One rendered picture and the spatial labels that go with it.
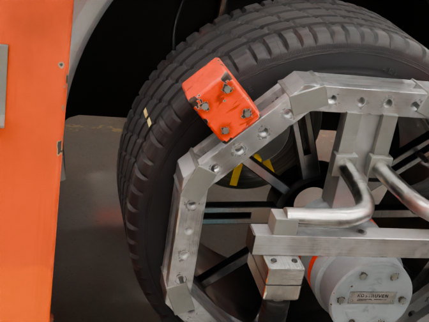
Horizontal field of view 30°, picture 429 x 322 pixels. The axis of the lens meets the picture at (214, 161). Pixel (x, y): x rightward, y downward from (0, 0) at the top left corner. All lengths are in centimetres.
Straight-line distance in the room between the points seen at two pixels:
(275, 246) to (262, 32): 39
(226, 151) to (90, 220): 184
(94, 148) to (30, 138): 256
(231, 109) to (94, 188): 209
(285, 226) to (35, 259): 33
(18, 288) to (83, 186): 213
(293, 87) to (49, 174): 38
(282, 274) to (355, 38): 42
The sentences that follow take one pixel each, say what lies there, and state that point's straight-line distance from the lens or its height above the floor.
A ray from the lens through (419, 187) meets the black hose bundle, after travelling 123.
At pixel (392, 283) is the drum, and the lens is 120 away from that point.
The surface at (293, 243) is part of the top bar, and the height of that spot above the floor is 97.
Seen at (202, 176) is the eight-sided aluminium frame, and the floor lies 97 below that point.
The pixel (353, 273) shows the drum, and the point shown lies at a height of 89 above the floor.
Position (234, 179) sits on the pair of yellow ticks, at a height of 72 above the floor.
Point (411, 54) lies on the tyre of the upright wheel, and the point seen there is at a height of 115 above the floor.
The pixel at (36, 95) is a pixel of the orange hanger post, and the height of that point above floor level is 112.
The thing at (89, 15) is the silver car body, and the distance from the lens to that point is 148.
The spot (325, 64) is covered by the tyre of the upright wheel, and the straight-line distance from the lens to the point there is 125.
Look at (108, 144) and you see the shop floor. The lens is 359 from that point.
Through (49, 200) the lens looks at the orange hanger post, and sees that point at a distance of 103.
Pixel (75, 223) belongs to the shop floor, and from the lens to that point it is 295.
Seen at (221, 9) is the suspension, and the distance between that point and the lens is 180.
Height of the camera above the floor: 148
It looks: 24 degrees down
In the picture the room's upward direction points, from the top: 9 degrees clockwise
